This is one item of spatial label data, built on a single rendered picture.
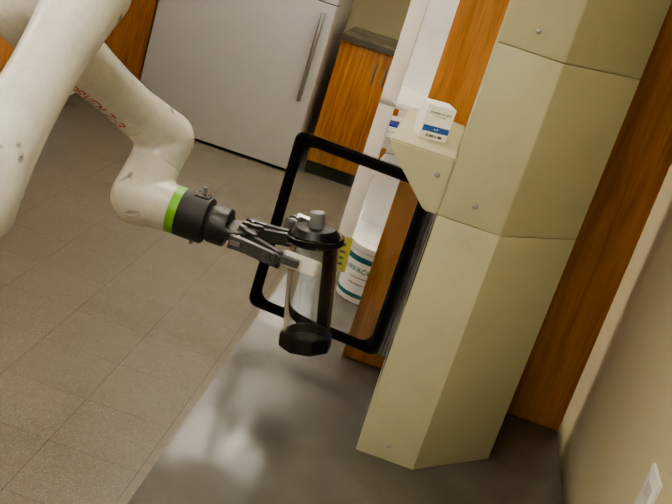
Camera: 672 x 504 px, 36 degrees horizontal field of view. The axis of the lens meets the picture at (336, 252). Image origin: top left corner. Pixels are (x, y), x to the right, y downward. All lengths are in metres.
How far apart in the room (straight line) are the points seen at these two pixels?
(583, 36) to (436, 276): 0.46
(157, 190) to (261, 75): 4.89
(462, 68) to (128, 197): 0.69
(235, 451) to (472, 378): 0.44
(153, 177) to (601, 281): 0.92
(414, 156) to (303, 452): 0.56
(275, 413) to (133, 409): 1.78
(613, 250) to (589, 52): 0.55
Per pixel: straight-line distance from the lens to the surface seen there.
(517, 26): 1.67
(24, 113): 1.47
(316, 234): 1.87
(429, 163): 1.71
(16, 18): 1.71
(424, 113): 1.78
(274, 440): 1.85
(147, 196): 1.93
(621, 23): 1.74
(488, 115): 1.69
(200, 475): 1.70
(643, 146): 2.09
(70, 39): 1.54
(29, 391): 3.66
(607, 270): 2.14
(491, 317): 1.82
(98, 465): 3.36
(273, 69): 6.77
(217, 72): 6.87
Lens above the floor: 1.87
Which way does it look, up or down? 19 degrees down
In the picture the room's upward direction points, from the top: 18 degrees clockwise
